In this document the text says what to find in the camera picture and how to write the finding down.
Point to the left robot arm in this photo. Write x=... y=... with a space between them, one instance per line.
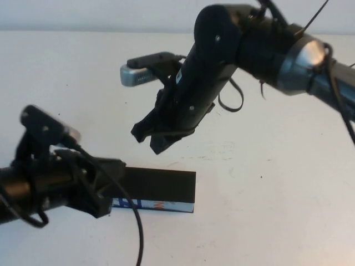
x=16 y=183

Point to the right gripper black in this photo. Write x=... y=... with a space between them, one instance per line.
x=188 y=99

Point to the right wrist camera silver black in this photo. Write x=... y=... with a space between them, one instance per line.
x=133 y=76

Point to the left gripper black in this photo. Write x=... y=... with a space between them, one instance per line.
x=69 y=180

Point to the black printed glasses case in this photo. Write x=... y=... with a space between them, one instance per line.
x=161 y=185

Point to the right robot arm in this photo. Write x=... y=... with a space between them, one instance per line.
x=263 y=55

